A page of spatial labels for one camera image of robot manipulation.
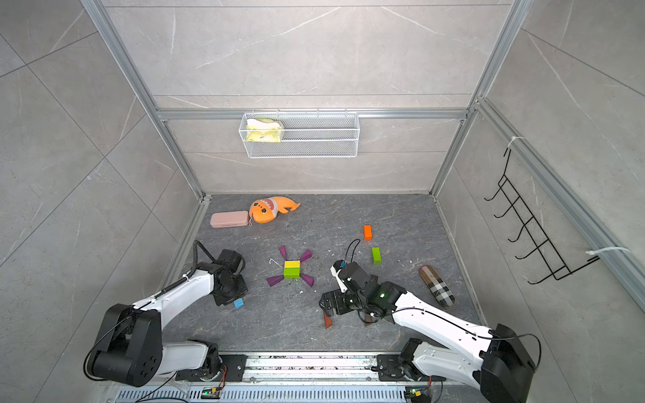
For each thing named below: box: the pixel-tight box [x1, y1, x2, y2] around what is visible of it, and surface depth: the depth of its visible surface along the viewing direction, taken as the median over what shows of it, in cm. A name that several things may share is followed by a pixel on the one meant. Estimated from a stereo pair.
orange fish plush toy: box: [248, 196, 302, 224], surface depth 107 cm
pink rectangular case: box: [209, 210, 249, 229], surface depth 110 cm
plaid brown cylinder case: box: [419, 264, 456, 309], surface depth 90 cm
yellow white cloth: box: [246, 117, 283, 143], surface depth 88 cm
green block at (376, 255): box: [371, 246, 383, 265], surface depth 98 cm
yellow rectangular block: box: [283, 260, 301, 268], surface depth 97 cm
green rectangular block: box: [283, 266, 301, 279], surface depth 94 cm
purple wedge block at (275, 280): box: [266, 275, 285, 288], surface depth 93 cm
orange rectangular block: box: [362, 225, 374, 241], surface depth 106 cm
